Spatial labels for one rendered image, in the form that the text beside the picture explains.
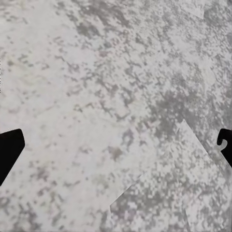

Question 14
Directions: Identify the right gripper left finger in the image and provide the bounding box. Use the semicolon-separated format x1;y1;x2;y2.
0;129;25;185

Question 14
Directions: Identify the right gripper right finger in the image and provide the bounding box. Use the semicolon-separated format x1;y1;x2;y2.
212;128;232;167

